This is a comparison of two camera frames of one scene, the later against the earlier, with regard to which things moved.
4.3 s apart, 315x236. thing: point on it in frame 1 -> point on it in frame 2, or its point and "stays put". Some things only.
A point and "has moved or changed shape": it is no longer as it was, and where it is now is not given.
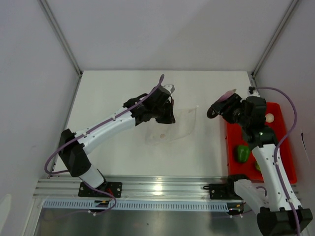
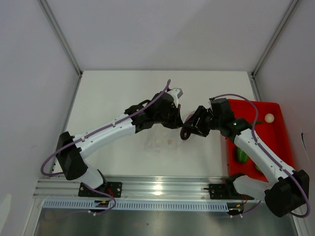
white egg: (269, 118) stays put
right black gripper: (232, 101) -> (201, 111)
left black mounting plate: (114, 188) stays put
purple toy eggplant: (227, 95) has moved or changed shape
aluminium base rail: (133, 187) stays put
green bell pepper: (243, 153) stays put
